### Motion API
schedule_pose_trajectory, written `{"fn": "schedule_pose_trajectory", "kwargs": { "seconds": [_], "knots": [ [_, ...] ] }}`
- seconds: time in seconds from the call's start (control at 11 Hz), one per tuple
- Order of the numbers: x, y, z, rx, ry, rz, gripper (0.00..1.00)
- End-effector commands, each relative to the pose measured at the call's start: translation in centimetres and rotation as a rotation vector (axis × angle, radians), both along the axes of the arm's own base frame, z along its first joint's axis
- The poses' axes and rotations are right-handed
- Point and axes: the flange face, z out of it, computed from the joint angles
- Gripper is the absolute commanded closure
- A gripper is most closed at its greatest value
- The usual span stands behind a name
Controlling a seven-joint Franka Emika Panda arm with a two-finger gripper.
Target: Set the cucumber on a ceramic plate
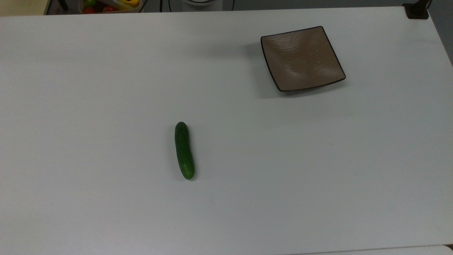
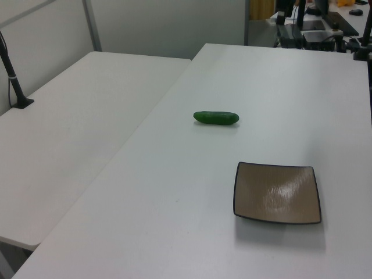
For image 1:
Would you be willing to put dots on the green cucumber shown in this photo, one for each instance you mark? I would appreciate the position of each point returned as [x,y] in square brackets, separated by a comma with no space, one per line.
[184,148]

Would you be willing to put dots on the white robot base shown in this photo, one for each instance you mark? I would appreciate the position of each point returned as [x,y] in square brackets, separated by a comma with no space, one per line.
[201,3]

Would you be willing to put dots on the square brown ceramic plate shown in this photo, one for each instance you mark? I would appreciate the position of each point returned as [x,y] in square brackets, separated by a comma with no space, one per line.
[302,58]

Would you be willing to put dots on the yellow toy pepper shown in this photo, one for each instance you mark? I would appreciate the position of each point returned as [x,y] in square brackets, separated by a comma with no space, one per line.
[129,3]

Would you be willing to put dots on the clear bin of toy produce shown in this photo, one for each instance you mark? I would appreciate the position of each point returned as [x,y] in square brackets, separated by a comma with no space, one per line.
[109,10]

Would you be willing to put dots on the red toy tomato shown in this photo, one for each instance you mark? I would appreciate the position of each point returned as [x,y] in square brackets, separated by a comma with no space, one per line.
[109,9]
[88,10]

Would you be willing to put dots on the green toy fruit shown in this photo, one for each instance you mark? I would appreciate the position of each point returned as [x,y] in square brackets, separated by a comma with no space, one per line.
[90,3]

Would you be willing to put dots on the black pole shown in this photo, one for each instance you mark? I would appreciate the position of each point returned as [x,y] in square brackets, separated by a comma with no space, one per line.
[63,4]

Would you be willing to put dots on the black table clamp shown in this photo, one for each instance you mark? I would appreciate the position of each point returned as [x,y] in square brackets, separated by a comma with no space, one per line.
[417,11]

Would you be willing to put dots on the beige board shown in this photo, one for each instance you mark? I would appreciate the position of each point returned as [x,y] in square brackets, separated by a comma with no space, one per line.
[21,7]

